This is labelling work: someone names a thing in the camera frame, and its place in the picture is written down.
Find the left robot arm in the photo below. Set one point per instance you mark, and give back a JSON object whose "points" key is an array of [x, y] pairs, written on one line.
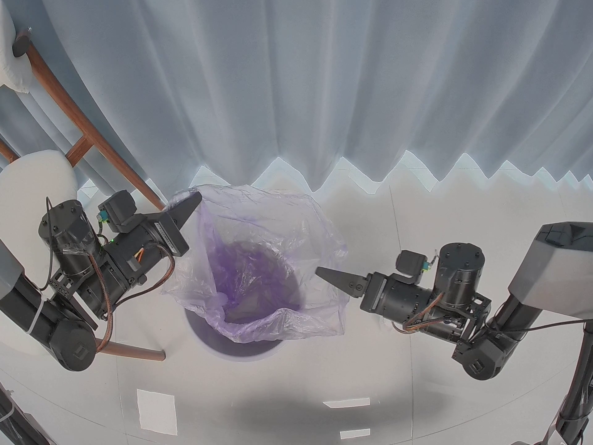
{"points": [[69, 230]]}

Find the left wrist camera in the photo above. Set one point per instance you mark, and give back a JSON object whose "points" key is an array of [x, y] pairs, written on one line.
{"points": [[120, 206]]}

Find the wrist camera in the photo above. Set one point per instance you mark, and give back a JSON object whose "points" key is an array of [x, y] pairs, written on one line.
{"points": [[120, 206], [410, 262]]}

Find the white cushioned wooden chair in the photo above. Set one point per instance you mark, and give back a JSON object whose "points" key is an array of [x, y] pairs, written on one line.
{"points": [[41, 174]]}

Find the white trash bin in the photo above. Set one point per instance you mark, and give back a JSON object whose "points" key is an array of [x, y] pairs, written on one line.
{"points": [[217, 348]]}

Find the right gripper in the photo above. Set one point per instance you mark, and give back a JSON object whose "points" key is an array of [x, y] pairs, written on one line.
{"points": [[403, 299]]}

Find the purple plastic bag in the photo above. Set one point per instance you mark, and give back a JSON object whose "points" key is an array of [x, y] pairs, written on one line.
{"points": [[259, 230]]}

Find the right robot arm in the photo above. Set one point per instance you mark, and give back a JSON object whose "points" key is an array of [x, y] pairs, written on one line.
{"points": [[463, 271]]}

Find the pale blue curtain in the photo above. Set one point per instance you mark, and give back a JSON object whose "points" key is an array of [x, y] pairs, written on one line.
{"points": [[324, 63]]}

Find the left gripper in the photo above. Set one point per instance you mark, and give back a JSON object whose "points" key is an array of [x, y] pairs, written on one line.
{"points": [[139, 239]]}

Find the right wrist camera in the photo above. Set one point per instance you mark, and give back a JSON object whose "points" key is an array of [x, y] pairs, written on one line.
{"points": [[410, 262]]}

